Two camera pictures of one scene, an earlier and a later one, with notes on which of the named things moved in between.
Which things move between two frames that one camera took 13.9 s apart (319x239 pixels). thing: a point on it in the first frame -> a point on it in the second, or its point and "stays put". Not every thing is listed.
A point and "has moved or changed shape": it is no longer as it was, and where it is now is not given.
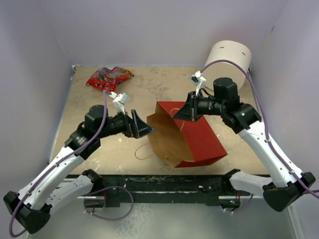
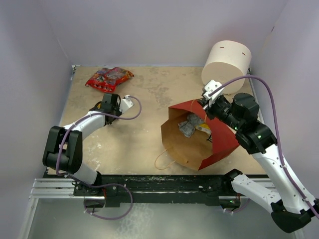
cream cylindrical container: x=230 y=51 stays put
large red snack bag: x=106 y=79 stays put
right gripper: x=190 y=111 -> x=209 y=109
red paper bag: x=180 y=142 has moved or changed shape
